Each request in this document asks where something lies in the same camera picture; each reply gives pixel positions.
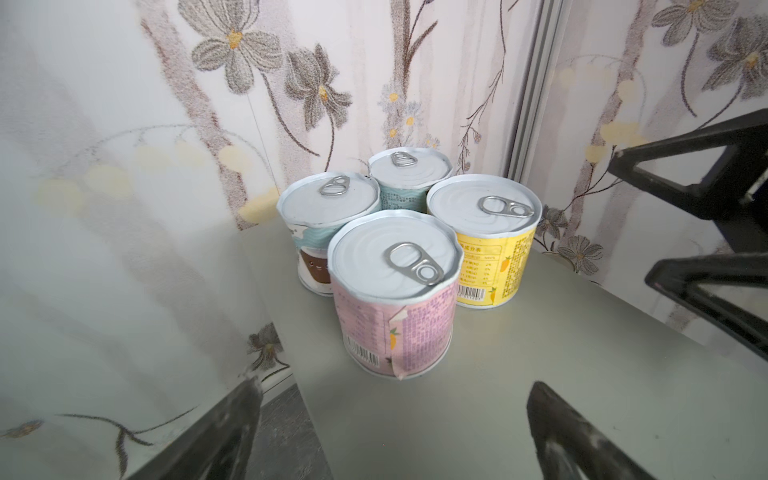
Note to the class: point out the grey metal cabinet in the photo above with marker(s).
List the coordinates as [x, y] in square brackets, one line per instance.
[673, 406]

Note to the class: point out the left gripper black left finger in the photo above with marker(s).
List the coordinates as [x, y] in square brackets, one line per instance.
[217, 446]

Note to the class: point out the teal coconut can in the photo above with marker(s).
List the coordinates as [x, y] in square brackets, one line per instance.
[314, 209]
[406, 174]

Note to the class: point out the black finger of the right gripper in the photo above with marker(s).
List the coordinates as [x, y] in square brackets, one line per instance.
[683, 280]
[717, 173]

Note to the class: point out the yellow label can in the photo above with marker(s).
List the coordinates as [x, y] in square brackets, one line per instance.
[495, 220]

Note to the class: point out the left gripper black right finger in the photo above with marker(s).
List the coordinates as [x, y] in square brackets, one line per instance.
[568, 446]

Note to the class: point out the pink can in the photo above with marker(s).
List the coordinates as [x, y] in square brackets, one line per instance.
[395, 280]

